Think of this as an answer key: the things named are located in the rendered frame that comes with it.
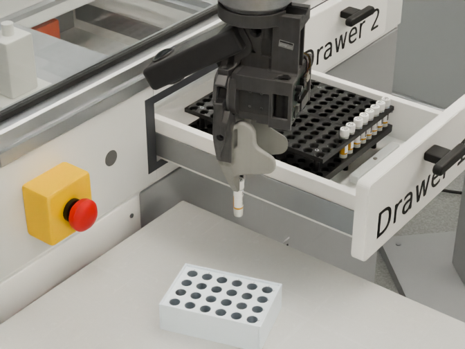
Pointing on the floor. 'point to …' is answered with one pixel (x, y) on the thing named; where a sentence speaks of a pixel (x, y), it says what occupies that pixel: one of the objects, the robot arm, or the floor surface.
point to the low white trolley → (191, 219)
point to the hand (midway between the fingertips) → (232, 174)
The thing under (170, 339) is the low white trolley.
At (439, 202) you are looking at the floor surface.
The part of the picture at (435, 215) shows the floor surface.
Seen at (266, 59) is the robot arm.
